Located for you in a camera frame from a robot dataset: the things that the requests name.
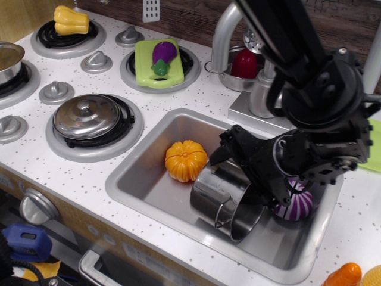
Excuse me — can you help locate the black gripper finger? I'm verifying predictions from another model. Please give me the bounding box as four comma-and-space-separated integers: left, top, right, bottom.
241, 183, 274, 206
209, 145, 231, 166

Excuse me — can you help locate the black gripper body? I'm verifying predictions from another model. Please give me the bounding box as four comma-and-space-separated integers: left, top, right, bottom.
220, 125, 291, 206

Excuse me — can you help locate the stainless steel pot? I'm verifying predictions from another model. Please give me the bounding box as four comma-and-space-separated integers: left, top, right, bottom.
190, 160, 265, 242

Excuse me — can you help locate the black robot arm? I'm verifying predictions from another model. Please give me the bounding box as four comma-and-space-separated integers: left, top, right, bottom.
209, 1, 380, 206

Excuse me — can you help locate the small steel pot at back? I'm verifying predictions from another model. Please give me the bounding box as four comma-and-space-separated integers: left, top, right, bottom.
204, 45, 264, 92

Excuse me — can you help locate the silver toy sink basin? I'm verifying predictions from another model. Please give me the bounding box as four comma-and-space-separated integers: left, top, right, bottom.
105, 109, 343, 285

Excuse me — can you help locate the red toy item in pot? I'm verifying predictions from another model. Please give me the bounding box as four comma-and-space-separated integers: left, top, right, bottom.
230, 48, 257, 79

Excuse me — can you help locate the steel pot lid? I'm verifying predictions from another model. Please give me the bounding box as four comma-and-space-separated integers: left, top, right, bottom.
53, 94, 121, 139

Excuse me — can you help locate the steel pot on left burner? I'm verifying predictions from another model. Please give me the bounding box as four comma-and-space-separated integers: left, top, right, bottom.
1, 42, 25, 85

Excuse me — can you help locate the orange toy pumpkin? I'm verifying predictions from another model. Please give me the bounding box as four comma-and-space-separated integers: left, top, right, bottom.
165, 140, 208, 182

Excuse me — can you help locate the purple striped toy onion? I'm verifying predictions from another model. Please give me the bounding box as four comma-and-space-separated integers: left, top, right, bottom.
272, 179, 314, 222

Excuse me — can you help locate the silver toy faucet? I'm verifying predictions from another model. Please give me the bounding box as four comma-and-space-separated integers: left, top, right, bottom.
211, 3, 294, 135

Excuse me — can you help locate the back right stove burner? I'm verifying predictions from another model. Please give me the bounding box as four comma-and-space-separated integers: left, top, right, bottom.
120, 46, 201, 94

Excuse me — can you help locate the stove burner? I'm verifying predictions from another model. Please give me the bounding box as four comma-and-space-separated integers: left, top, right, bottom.
45, 94, 143, 163
120, 46, 201, 94
1, 60, 40, 110
31, 20, 106, 59

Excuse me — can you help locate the front right stove burner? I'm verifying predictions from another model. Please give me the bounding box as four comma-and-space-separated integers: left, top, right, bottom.
45, 94, 143, 163

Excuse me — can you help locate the green toy cutting board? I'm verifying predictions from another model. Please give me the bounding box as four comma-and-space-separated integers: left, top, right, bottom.
135, 39, 185, 89

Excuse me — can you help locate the silver slotted ladle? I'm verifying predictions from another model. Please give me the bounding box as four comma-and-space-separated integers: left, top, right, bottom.
243, 28, 264, 54

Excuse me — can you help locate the purple toy eggplant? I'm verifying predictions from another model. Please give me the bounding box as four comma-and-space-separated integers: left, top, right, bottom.
151, 41, 178, 76

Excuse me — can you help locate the green toy plate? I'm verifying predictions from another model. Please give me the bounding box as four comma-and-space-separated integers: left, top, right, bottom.
358, 119, 380, 173

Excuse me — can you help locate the orange toy bottle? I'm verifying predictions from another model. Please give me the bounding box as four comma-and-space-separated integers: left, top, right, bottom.
322, 262, 363, 286

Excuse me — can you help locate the yellow mesh toy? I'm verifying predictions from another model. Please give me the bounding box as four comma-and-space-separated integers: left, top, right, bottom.
361, 265, 381, 286

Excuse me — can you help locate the silver stove knob top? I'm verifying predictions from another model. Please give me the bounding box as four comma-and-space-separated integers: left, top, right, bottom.
115, 26, 145, 48

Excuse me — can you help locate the silver stove knob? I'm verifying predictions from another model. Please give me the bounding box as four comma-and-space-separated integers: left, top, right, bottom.
39, 81, 74, 105
115, 26, 145, 48
80, 51, 113, 74

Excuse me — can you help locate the silver stove knob middle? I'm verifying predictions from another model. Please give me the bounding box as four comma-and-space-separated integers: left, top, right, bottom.
80, 51, 113, 74

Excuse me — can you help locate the silver stove knob lower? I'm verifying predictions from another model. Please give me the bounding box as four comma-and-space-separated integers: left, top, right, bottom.
39, 81, 74, 105

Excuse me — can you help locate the silver oven knob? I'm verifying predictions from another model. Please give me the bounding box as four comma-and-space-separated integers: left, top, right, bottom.
19, 188, 60, 225

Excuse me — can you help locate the yellow toy bell pepper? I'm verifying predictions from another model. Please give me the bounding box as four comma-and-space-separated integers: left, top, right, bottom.
54, 5, 90, 36

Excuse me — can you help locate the back left stove burner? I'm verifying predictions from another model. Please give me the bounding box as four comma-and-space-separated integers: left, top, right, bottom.
31, 20, 106, 59

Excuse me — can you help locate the yellow cloth lower left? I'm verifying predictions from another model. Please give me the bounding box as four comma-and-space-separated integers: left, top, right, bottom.
22, 260, 61, 282

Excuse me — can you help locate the silver stove knob left edge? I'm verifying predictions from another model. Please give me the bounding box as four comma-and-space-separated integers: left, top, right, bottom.
1, 115, 29, 144

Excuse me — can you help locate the grey post with base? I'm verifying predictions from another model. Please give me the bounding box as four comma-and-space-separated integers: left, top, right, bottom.
363, 24, 380, 107

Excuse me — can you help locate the silver oven door handle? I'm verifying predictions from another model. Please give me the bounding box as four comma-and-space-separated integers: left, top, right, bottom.
78, 250, 120, 286

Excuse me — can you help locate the black cable lower left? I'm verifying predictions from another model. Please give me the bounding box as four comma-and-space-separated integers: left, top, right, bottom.
0, 231, 48, 286

